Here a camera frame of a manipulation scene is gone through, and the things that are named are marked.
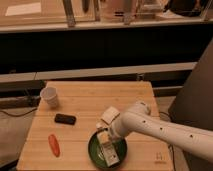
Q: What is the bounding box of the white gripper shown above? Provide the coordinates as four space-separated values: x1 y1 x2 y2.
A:
101 106 120 125

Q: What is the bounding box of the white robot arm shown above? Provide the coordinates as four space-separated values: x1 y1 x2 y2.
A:
101 101 213 163

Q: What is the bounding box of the green ceramic bowl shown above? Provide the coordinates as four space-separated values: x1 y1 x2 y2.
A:
88 128 127 170

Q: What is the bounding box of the black phone-like block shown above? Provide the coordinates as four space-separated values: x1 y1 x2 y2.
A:
54 114 76 125

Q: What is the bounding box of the orange carrot toy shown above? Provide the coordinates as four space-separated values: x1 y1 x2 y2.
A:
48 134 60 157

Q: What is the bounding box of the white paper cup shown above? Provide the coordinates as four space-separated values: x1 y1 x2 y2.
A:
40 87 59 108

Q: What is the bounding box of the dark cabinet at right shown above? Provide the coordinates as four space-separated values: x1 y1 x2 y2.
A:
168 39 213 171

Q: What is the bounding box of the long wooden bench rail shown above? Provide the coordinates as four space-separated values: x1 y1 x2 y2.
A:
0 62 196 83

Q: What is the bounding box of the black cable on floor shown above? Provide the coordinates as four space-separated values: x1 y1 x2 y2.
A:
0 107 38 118

